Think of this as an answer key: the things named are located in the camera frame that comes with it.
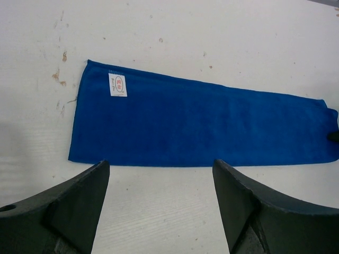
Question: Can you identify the blue towel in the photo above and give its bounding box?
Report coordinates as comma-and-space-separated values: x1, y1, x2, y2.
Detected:
68, 60, 338, 167

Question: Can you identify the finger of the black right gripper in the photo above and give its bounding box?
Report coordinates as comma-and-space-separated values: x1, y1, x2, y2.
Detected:
327, 131, 339, 142

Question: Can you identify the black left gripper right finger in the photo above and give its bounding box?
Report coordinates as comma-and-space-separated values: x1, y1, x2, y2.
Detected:
212, 160, 338, 253

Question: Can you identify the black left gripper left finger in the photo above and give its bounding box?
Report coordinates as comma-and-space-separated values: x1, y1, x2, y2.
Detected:
1, 161, 110, 253

